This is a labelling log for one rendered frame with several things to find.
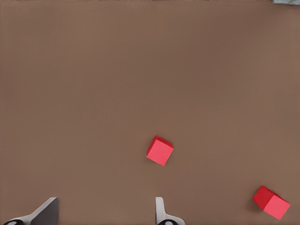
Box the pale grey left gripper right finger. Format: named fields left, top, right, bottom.
left=155, top=196, right=186, bottom=225

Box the red cube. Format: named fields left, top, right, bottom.
left=252, top=185, right=291, bottom=221
left=146, top=135, right=174, bottom=167

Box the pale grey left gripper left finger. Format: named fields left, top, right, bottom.
left=2, top=196, right=60, bottom=225

